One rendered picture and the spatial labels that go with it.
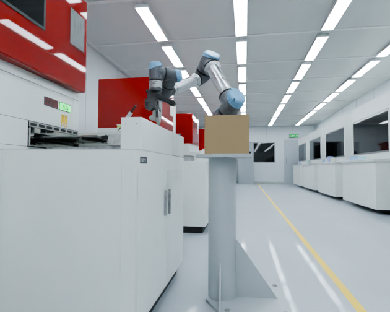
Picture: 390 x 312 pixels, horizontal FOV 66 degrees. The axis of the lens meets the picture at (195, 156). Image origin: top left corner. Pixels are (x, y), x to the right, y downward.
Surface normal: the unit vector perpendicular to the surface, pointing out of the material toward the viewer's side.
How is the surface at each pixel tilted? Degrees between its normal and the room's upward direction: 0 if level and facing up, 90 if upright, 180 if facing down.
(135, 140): 90
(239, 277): 90
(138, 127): 90
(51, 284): 90
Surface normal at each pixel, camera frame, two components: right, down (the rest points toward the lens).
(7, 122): 0.99, 0.00
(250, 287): -0.11, -0.04
